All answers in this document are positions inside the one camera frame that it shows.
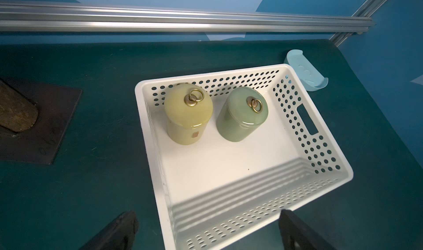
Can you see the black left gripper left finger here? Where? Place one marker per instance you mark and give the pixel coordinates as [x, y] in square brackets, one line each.
[119, 234]

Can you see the right aluminium frame post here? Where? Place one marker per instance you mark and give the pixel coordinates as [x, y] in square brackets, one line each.
[366, 10]

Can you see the aluminium back frame bar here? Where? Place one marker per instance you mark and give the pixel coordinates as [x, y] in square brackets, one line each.
[78, 18]

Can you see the green tea canister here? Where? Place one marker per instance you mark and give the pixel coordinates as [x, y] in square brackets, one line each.
[243, 112]

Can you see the light blue dustpan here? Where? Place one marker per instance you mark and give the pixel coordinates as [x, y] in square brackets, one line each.
[310, 77]

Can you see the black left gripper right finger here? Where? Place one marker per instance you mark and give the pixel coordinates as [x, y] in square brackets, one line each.
[297, 235]

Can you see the yellow tea canister back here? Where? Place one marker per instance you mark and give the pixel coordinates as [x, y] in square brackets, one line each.
[188, 109]

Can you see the white perforated plastic basket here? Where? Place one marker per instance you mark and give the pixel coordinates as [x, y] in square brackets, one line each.
[214, 192]

